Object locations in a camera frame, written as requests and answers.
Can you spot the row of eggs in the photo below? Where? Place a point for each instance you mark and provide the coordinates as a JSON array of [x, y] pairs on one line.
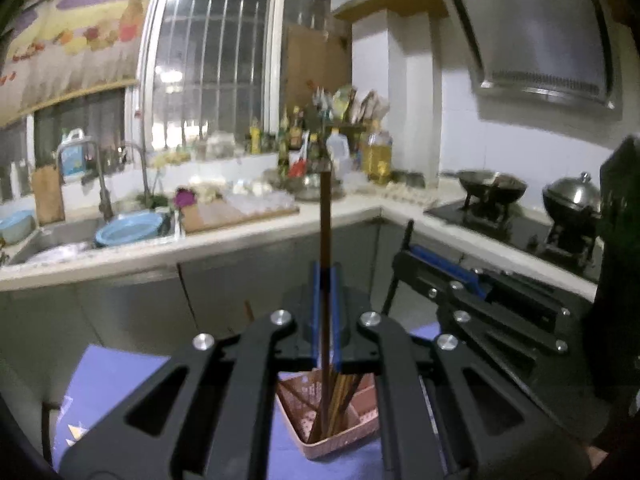
[[400, 191]]

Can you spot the flat wooden cutting board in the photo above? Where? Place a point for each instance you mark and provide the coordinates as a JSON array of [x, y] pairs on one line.
[[220, 217]]

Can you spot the bundle of brown chopsticks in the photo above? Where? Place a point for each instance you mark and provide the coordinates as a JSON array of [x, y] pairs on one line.
[[345, 395]]

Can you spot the brown cardboard sheet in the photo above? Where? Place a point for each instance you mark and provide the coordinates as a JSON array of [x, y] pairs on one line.
[[315, 65]]

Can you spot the steel sink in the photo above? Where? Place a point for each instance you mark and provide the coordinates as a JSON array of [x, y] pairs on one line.
[[55, 245]]

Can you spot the blue label detergent jug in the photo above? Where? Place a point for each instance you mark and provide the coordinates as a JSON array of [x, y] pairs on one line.
[[75, 157]]

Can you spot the black wok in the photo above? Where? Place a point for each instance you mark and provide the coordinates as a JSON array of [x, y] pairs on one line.
[[492, 187]]

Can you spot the black gas stove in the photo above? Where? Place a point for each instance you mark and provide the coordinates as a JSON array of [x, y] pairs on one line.
[[500, 232]]

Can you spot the dark wooden chopstick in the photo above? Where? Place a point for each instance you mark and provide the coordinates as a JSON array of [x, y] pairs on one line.
[[325, 220]]

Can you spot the clear plastic food trays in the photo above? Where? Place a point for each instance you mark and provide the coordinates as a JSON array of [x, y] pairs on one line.
[[250, 195]]

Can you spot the blue plastic basin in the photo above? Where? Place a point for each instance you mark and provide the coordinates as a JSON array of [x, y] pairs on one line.
[[130, 230]]

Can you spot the pink plastic utensil basket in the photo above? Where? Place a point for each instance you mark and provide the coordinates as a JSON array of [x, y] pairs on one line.
[[345, 435]]

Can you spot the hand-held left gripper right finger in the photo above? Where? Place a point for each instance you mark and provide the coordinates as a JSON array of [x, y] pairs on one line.
[[336, 310]]

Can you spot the steel range hood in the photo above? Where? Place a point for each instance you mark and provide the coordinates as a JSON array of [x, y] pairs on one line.
[[535, 40]]

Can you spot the large cooking oil bottle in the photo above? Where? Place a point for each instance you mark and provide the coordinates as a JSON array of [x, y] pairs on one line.
[[377, 160]]

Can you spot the grey kitchen counter cabinets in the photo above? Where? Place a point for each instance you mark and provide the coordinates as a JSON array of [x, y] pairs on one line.
[[125, 300]]

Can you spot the upright wooden cutting board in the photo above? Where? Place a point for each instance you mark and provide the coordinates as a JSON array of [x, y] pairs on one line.
[[48, 197]]

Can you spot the barred window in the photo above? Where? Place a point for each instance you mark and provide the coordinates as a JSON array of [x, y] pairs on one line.
[[215, 65]]

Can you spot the cluster of condiment bottles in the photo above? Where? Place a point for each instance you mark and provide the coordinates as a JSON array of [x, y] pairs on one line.
[[310, 135]]

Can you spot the yellow bottle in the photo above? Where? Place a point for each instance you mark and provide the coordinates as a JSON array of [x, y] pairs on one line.
[[255, 140]]

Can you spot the blue printed tablecloth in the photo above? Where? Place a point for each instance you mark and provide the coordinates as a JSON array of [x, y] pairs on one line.
[[110, 385]]

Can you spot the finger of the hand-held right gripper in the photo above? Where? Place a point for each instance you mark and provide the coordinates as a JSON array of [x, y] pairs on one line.
[[450, 272], [500, 320]]

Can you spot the lidded steel pot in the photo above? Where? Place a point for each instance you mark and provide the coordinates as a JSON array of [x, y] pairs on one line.
[[572, 197]]

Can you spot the curved steel faucet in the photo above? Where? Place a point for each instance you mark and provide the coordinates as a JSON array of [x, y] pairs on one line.
[[144, 175]]

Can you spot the purple vegetable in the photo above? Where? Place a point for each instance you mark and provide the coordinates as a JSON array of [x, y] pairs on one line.
[[184, 198]]

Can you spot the metal dish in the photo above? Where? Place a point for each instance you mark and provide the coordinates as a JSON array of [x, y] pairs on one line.
[[307, 190]]

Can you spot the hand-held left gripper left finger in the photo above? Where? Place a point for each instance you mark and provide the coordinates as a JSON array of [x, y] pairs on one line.
[[316, 310]]

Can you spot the white plastic jug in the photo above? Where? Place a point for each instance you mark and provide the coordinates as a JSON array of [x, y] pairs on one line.
[[339, 152]]

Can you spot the tall steel faucet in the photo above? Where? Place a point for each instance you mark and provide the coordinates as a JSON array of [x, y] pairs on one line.
[[102, 185]]

